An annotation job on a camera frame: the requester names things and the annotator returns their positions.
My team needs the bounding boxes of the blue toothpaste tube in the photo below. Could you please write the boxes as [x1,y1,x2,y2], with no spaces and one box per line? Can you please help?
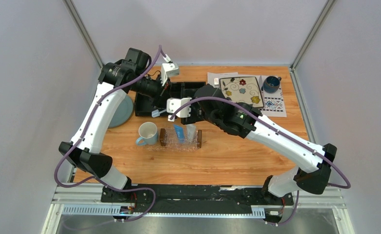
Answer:
[173,124,186,143]

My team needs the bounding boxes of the grey white toothpaste tube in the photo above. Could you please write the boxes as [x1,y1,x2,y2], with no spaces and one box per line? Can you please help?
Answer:
[186,124,197,142]

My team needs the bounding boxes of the light blue mug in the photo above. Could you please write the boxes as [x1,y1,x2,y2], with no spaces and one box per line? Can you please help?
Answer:
[136,122,158,146]

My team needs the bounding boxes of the light blue toothbrush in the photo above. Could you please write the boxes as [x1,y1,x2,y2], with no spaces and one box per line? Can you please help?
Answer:
[151,109,166,118]

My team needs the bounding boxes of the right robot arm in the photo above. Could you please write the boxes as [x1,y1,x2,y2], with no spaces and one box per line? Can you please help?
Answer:
[190,84,337,204]

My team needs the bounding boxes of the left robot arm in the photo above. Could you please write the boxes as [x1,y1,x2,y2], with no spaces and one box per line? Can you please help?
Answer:
[54,46,166,202]

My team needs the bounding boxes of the black compartment organizer box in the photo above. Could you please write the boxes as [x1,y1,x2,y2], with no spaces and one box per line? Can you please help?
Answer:
[134,81,206,117]

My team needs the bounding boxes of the grey blue round plate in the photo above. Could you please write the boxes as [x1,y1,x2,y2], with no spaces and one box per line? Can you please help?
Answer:
[108,96,134,129]

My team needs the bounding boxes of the square floral plate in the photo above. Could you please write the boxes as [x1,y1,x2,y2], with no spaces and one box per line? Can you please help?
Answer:
[219,76,264,109]

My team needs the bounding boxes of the knife beside plate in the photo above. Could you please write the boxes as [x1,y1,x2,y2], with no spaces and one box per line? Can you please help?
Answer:
[258,76,263,96]

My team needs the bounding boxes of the patterned white placemat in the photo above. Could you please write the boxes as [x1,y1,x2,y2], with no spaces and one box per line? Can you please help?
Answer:
[207,72,287,117]

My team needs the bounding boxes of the dark blue mug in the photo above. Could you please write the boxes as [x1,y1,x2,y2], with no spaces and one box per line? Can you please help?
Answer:
[262,76,281,94]

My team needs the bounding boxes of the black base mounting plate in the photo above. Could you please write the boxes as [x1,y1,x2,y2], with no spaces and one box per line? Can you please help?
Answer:
[100,184,294,222]

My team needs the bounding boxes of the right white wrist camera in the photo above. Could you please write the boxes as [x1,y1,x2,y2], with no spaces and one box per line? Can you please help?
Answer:
[166,97,192,122]

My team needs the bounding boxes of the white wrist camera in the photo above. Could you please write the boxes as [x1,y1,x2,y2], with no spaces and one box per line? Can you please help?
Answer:
[160,53,180,86]
[166,97,192,122]

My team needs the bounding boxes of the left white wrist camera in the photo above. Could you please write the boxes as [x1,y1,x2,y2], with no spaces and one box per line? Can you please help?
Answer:
[160,53,180,86]

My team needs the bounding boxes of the pink handled fork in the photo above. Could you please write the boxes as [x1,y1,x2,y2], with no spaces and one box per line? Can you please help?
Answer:
[214,78,220,88]

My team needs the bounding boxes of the clear glass tray wooden handles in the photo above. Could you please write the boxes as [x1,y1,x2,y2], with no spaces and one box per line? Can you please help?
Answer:
[145,128,202,152]

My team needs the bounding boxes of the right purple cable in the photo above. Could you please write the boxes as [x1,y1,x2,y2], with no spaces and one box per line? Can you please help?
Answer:
[169,96,352,226]

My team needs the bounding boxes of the aluminium frame rail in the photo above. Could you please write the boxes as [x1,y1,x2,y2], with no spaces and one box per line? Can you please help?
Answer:
[42,183,355,234]

